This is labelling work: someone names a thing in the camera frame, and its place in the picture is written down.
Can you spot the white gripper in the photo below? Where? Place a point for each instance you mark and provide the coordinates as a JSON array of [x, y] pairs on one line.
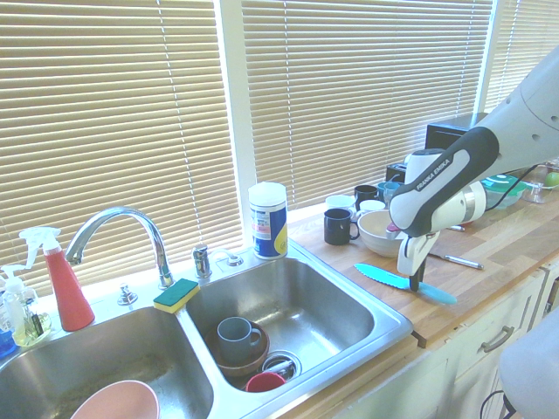
[[412, 255]]

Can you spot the teal plastic serrated knife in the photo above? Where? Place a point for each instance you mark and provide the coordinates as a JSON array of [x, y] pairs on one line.
[[384, 276]]

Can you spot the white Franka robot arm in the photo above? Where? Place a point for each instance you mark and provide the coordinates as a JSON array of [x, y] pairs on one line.
[[445, 174]]

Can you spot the stainless steel double sink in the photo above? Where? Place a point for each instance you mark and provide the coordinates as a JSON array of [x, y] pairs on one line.
[[314, 305]]

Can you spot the large cream bowl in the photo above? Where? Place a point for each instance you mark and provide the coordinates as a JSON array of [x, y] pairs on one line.
[[375, 233]]

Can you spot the white mug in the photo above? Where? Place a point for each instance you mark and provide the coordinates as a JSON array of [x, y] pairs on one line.
[[371, 205], [340, 201]]

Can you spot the teal mug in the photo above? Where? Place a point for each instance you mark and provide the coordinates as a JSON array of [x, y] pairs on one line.
[[388, 190]]

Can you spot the black mug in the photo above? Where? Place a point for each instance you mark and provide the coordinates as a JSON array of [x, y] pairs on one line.
[[337, 227], [364, 193]]

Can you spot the black toaster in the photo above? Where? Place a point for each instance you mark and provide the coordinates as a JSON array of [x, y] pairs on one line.
[[396, 172]]

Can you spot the container with green lid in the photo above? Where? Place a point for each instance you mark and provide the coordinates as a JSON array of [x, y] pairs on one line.
[[502, 192]]

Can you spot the clear glass stand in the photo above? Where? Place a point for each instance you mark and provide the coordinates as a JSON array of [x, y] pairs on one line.
[[535, 192]]

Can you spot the black box appliance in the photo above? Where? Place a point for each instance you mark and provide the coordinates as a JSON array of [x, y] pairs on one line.
[[445, 133]]

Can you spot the disinfecting wipes canister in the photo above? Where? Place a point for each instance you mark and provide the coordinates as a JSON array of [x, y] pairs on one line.
[[268, 227]]

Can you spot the silver cutlery piece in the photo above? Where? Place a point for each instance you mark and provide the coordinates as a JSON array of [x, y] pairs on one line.
[[279, 368]]

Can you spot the green apple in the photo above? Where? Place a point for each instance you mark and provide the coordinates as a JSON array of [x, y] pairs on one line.
[[553, 178]]

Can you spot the red mug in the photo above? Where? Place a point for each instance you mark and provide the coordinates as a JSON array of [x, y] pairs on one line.
[[266, 383]]

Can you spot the tan window blind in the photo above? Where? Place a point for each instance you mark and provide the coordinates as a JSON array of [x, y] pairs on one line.
[[109, 131], [362, 100], [524, 43]]

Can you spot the grey mug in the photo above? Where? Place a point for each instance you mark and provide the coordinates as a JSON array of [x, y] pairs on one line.
[[233, 338]]

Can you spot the brown bowl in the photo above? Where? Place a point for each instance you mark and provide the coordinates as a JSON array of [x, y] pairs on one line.
[[238, 368]]

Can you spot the green and yellow sponge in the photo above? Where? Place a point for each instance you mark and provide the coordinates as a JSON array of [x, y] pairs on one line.
[[177, 294]]

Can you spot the chrome gooseneck faucet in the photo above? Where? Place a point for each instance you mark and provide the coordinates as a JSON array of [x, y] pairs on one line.
[[155, 235]]

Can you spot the chrome faucet knob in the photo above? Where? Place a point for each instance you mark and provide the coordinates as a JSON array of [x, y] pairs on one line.
[[126, 296]]

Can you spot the pink plastic bowl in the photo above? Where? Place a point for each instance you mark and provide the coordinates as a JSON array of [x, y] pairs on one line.
[[118, 401]]

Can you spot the red spray bottle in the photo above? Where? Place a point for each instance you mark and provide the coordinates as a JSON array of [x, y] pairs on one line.
[[67, 292]]

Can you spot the glass bottle yellow liquid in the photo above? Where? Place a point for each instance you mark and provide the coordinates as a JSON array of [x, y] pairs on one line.
[[32, 327]]

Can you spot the clear pump soap bottle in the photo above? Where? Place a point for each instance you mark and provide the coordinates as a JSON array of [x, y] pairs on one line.
[[9, 305]]

